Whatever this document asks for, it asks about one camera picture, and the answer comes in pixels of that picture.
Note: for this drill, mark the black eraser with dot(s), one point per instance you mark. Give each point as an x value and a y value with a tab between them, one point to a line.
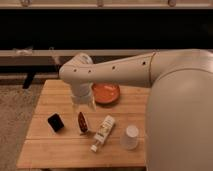
55	122

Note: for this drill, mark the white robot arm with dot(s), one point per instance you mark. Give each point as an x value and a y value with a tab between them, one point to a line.
179	112

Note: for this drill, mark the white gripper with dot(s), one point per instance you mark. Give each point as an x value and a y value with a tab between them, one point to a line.
82	94

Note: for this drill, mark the small white labelled bottle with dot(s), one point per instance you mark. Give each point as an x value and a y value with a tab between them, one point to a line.
103	132

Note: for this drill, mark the orange plate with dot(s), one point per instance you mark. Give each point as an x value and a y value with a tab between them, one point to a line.
106	93

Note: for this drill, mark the wooden table board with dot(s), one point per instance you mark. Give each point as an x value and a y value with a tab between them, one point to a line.
67	148

